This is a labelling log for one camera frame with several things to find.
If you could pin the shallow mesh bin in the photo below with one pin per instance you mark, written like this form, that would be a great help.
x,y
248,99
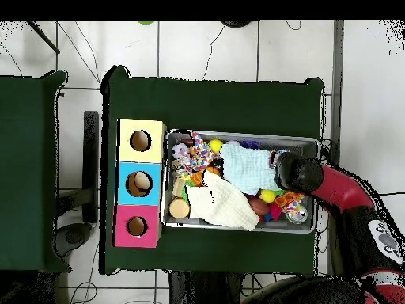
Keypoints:
x,y
300,144

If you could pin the black slanted rod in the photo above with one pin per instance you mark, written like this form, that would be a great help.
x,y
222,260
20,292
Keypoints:
x,y
44,37

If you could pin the mint green cloth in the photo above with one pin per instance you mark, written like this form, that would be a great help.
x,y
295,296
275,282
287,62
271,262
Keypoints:
x,y
246,167

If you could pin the small green object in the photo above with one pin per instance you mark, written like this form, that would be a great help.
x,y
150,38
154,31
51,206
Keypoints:
x,y
146,22

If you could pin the wooden box with three holes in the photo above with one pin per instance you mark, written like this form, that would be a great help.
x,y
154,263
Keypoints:
x,y
152,190

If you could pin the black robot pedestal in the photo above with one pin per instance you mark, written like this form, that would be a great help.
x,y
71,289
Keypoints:
x,y
205,289

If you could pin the dark green table cloth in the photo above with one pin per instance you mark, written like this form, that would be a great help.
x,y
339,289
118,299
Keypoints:
x,y
25,174
205,104

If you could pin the shiny silver round tin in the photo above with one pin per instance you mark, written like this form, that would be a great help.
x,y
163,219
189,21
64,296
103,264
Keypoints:
x,y
297,216

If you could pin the yellow ball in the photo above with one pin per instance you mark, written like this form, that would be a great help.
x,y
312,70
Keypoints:
x,y
267,196
215,145

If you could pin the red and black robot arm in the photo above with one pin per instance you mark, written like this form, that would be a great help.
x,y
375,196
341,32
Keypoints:
x,y
341,190

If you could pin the black round object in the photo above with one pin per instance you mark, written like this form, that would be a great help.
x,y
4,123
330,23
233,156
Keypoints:
x,y
235,23

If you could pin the black and white soccer ball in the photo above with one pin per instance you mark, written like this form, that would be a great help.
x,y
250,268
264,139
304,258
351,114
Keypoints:
x,y
178,151

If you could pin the brown toy football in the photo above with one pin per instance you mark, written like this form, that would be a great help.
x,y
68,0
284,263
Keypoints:
x,y
258,206

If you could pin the cream white cloth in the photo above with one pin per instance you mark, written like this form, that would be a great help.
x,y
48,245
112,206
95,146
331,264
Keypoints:
x,y
221,202

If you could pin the toy hamburger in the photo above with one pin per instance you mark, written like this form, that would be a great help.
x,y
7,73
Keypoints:
x,y
179,208

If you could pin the black upright panel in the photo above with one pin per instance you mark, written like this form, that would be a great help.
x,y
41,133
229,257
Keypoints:
x,y
90,158

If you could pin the grey round stand foot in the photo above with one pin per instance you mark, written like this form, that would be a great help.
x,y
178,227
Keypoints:
x,y
74,236

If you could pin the orange plastic tray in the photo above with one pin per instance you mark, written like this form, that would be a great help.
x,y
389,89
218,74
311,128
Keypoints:
x,y
286,200

